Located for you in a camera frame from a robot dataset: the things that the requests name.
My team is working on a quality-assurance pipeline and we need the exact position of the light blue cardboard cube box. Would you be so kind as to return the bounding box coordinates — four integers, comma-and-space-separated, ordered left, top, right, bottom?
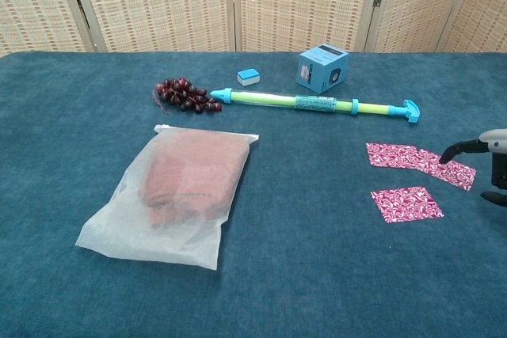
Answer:
295, 44, 350, 95

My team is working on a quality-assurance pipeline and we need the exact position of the woven bamboo screen panel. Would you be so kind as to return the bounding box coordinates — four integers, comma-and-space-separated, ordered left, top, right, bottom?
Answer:
65, 0, 241, 53
364, 0, 476, 53
439, 0, 507, 53
0, 0, 96, 55
231, 0, 383, 53

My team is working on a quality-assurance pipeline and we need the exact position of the frosted plastic zip bag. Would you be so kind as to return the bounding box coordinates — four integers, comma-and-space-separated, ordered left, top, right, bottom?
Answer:
74, 123, 261, 272

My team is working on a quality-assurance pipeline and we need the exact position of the red folded cloth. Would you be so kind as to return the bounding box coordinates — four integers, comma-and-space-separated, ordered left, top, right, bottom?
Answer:
136, 138, 250, 228

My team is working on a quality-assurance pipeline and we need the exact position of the blue felt table cloth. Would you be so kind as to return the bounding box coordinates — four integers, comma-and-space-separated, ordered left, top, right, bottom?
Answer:
0, 51, 507, 338

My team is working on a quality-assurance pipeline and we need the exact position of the green cyan toy water pump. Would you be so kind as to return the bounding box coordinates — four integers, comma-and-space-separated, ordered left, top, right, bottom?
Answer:
209, 86, 423, 125

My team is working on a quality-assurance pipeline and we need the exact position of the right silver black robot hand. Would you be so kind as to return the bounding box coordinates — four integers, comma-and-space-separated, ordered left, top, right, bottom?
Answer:
439, 128, 507, 207

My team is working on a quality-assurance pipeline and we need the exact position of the small blue white box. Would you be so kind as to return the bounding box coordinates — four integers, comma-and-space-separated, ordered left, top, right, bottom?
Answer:
236, 68, 261, 88

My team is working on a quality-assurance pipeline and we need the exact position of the dark red grape bunch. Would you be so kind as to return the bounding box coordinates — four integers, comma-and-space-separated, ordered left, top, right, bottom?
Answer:
151, 77, 223, 115

